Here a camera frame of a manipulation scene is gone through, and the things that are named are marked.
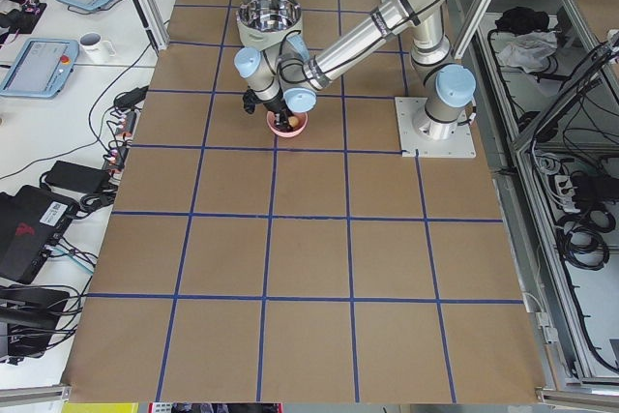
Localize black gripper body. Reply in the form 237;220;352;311
262;91;286;114

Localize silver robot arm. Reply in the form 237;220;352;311
234;0;476;140

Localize pale green electric pot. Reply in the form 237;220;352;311
236;0;304;50

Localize pink bowl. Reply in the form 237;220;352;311
266;111;308;138

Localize brown paper table mat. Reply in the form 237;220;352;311
63;0;545;404

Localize power strip with plugs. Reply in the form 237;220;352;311
103;109;138;176

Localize white mug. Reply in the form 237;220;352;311
79;32;117;65

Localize black power adapter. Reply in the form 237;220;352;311
40;161;110;193

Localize lower blue teach pendant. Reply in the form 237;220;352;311
1;38;79;99

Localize white crumpled cloth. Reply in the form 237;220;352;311
497;32;562;97

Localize black cloth bundle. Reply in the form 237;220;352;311
495;6;550;36

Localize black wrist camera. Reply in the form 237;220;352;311
243;89;261;115

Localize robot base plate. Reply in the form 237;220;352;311
395;97;476;159

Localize coiled black cables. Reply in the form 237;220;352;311
555;209;611;270

